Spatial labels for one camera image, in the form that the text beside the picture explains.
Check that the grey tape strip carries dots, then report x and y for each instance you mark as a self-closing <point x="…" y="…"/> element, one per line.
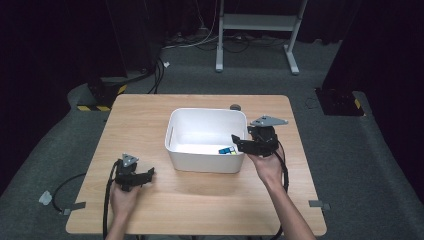
<point x="319" y="204"/>
<point x="75" y="206"/>

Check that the person's right hand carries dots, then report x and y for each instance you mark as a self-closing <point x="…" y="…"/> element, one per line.
<point x="268" y="170"/>

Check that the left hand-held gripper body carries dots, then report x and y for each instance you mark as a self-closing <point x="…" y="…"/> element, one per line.
<point x="126" y="176"/>

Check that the small dark round knob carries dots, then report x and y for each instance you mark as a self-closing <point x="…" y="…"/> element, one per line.
<point x="235" y="107"/>

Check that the white metal stand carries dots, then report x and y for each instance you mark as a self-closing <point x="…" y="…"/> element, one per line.
<point x="256" y="22"/>

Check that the crumpled grey tape piece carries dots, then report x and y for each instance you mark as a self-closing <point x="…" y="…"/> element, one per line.
<point x="45" y="198"/>

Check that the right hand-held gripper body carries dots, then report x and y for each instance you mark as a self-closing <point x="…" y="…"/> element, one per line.
<point x="265" y="141"/>

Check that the colourful puzzle cube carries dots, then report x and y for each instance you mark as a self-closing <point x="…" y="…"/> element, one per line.
<point x="227" y="150"/>

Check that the white plastic bin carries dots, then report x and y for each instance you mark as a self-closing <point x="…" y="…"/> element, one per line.
<point x="200" y="133"/>

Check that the black yellow-striped stand base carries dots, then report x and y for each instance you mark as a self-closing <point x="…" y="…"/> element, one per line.
<point x="103" y="95"/>

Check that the person's left hand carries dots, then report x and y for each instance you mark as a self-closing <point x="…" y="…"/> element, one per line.
<point x="122" y="201"/>

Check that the small white tag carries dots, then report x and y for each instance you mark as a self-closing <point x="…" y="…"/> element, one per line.
<point x="166" y="64"/>

